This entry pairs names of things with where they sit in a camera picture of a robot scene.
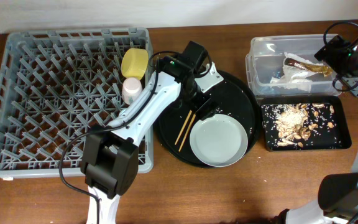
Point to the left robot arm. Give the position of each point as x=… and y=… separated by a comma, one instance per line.
x=110, y=155

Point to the black rectangular tray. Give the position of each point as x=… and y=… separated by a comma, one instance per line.
x=335, y=101

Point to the brown coffee stick wrapper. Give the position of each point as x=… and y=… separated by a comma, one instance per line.
x=324, y=69

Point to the round black tray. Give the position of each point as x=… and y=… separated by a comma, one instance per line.
x=234, y=99

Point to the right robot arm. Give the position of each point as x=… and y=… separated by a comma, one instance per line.
x=337, y=200

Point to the wooden chopstick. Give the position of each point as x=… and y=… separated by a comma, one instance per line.
x=183, y=126
x=187, y=130

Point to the pink cup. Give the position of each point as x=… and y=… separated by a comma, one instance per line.
x=131, y=89

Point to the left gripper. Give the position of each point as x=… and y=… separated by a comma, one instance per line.
x=196, y=104

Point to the yellow bowl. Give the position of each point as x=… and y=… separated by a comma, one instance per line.
x=134, y=63

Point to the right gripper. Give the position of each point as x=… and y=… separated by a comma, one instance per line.
x=340, y=47

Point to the clear plastic bin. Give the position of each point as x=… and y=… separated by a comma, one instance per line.
x=265, y=62

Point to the grey dishwasher rack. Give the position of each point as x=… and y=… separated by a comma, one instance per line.
x=54, y=85

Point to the food scraps nutshells and rice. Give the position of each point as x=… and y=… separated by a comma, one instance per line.
x=300, y=126

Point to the grey plate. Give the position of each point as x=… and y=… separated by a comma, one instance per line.
x=218, y=141

